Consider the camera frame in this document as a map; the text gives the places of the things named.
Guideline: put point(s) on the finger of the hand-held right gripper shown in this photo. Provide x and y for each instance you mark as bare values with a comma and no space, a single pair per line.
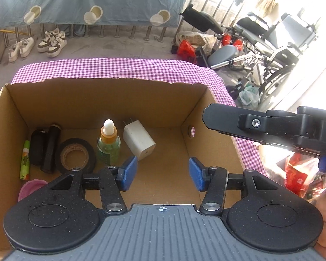
222,119

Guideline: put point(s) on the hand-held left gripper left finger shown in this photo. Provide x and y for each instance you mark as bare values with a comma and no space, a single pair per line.
130,172

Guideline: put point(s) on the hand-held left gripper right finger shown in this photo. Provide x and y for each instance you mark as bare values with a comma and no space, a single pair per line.
195,172

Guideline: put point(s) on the white charger plug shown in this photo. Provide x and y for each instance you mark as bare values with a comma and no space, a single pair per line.
138,141

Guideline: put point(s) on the large cardboard box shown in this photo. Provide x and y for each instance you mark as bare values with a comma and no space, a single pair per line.
163,174

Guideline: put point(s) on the green dropper bottle white cap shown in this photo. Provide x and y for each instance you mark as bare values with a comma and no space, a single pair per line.
108,146

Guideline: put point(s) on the black tape roll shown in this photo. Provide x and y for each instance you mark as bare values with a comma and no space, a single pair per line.
61,155

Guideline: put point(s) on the tall black cylinder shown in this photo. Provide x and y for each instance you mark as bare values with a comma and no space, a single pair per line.
50,149

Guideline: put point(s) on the short black cylinder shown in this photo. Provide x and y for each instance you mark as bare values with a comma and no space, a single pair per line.
37,149

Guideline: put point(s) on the small pink bowl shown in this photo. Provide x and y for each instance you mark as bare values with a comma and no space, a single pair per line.
30,190

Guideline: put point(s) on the green printed lip balm tube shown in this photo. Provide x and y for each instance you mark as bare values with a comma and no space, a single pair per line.
25,163

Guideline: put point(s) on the green plastic bag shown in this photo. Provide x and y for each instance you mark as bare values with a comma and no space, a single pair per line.
248,96

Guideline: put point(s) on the red printed bag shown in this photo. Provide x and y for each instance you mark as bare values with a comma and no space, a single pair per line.
296,174

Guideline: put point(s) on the grey padded seat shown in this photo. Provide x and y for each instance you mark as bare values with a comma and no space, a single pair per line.
224,54

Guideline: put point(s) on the folded silver wheelchair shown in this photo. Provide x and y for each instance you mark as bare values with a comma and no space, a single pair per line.
274,70

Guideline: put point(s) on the red plastic bag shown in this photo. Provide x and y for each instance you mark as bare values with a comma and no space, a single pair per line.
186,49
228,39

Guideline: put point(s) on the beige tote bag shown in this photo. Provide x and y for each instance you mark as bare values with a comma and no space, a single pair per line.
195,38

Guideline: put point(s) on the black wheelchair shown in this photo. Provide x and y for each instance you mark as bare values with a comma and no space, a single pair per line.
296,32

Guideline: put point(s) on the pink checkered blanket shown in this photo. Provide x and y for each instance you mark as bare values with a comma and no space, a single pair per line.
125,68

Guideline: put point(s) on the beige hanging cloth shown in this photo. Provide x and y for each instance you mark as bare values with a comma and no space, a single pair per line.
269,4

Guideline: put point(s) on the white and brown sneaker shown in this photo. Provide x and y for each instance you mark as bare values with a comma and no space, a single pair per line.
46,42
57,46

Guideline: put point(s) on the yellow pipe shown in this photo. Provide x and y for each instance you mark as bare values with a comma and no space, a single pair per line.
8,30

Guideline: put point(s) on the blue sheet with circles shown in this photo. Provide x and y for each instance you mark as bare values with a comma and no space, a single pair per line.
57,0

